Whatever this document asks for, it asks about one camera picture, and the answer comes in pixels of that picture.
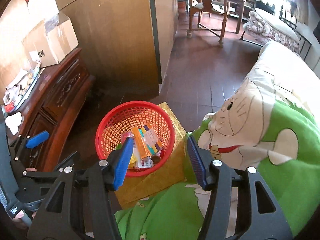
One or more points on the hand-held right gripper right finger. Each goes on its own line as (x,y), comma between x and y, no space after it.
(197,162)

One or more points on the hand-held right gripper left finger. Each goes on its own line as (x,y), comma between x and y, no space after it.
(122,165)

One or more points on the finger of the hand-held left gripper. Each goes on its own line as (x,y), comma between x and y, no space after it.
(70,158)
(37,139)

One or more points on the orange box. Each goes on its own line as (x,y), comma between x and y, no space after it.
(140,142)

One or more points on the red plastic mesh basket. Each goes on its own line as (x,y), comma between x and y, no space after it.
(110,127)

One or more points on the colourful striped box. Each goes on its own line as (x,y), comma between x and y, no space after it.
(153,138)

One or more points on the person's left hand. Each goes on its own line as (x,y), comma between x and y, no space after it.
(20,216)

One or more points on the red small packet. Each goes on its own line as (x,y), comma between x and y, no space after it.
(125,137)

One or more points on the white crumpled paper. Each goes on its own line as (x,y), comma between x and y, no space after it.
(13,122)

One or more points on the golden cardboard box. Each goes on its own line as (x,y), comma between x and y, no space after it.
(155,185)

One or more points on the dark carved wooden cabinet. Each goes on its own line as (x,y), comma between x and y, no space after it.
(60,95)

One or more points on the pile of papers and bags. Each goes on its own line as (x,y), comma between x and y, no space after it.
(22,85)

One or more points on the cartoon printed bed sheet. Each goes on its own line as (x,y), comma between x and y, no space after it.
(275,130)

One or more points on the brown cardboard box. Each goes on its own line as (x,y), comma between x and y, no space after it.
(57,40)

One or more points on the brown wooden cabinet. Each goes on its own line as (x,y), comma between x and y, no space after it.
(112,42)

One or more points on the floral folded quilt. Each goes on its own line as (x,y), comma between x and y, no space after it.
(265,31)

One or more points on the carved wooden chair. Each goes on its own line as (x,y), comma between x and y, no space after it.
(207,2)

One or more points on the white pillow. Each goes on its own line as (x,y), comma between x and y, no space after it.
(280,23)

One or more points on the black metal bed frame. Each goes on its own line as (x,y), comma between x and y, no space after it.
(303,42)

